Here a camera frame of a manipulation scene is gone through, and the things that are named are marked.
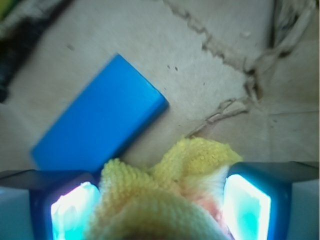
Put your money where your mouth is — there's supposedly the brown paper bag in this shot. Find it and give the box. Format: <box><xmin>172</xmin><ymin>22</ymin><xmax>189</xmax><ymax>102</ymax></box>
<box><xmin>0</xmin><ymin>0</ymin><xmax>320</xmax><ymax>170</ymax></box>

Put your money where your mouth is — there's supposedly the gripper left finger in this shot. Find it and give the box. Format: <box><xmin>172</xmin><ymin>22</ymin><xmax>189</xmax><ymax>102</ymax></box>
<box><xmin>0</xmin><ymin>169</ymin><xmax>100</xmax><ymax>240</ymax></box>

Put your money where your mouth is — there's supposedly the yellow cloth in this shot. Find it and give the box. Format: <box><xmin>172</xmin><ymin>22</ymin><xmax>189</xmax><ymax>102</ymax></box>
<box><xmin>84</xmin><ymin>137</ymin><xmax>243</xmax><ymax>240</ymax></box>

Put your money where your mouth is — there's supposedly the blue rectangular block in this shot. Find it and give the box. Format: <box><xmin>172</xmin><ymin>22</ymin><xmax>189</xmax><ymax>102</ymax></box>
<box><xmin>31</xmin><ymin>54</ymin><xmax>169</xmax><ymax>173</ymax></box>

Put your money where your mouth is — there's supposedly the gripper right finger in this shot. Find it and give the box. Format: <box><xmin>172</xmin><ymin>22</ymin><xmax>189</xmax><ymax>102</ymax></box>
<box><xmin>223</xmin><ymin>161</ymin><xmax>320</xmax><ymax>240</ymax></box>

